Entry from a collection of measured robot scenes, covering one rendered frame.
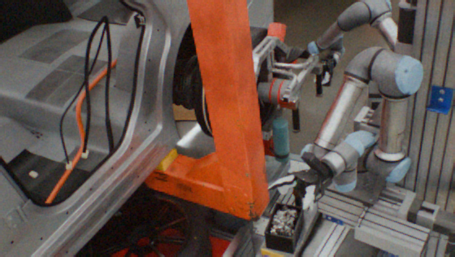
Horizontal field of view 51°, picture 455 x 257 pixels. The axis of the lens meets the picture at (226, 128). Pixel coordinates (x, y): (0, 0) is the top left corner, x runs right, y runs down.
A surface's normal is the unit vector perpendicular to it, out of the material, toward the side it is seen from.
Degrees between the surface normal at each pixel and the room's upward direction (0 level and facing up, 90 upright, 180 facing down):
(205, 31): 90
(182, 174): 0
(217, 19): 90
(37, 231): 91
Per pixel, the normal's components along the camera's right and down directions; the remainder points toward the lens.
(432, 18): -0.56, 0.57
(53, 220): 0.87, 0.22
